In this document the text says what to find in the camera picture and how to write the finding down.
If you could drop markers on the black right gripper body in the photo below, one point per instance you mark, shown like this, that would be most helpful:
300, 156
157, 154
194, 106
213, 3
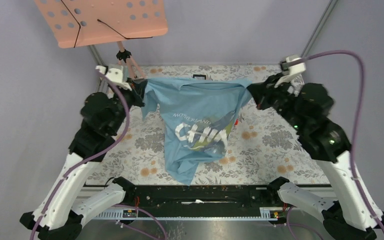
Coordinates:
279, 98

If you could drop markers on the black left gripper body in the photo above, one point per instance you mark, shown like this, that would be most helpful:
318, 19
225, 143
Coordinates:
133, 97

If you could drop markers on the light blue printed t-shirt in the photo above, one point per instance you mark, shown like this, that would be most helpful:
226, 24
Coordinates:
198, 116

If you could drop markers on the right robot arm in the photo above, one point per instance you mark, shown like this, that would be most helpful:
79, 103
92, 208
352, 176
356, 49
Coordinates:
353, 215

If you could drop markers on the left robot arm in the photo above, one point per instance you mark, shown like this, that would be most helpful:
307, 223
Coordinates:
59, 217

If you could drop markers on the black square brooch box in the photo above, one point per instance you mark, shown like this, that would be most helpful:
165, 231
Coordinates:
199, 76

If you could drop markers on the floral patterned table mat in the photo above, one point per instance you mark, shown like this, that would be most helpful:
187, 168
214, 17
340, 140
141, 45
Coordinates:
261, 147

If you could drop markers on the pink music stand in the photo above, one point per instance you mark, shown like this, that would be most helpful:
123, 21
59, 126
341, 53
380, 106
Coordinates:
78, 23

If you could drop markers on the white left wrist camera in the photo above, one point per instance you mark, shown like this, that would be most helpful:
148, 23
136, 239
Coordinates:
117, 74

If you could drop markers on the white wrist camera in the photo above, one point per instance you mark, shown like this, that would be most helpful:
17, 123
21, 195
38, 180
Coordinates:
291, 67
117, 74

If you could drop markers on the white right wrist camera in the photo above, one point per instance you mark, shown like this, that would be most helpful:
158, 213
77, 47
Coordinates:
291, 67

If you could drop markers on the slotted white cable duct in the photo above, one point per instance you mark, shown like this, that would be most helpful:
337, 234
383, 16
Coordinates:
263, 214

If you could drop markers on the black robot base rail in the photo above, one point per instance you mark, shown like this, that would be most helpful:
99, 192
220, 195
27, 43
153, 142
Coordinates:
203, 200

